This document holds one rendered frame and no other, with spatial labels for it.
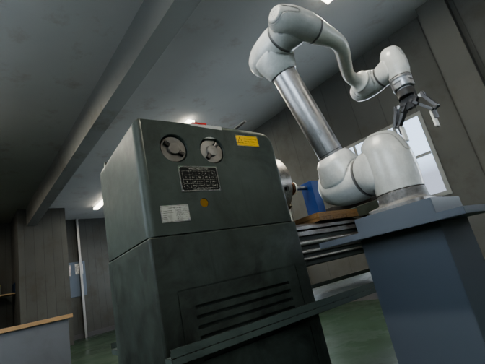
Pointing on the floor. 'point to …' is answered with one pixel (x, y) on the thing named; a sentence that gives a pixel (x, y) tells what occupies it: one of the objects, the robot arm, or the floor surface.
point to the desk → (37, 342)
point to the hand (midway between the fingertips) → (421, 131)
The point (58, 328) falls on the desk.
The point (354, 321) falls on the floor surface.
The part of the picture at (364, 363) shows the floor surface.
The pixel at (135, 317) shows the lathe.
